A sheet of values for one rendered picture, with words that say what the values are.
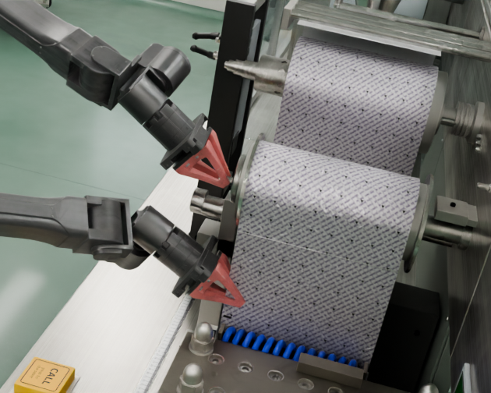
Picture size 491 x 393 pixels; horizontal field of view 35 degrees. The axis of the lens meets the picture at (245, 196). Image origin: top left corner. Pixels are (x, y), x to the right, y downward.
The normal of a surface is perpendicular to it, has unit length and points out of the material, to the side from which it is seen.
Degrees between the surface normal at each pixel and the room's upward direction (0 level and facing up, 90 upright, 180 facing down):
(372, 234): 90
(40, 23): 29
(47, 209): 39
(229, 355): 0
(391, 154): 92
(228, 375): 0
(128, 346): 0
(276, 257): 91
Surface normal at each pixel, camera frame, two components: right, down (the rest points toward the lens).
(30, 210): 0.56, -0.40
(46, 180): 0.17, -0.88
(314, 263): -0.21, 0.43
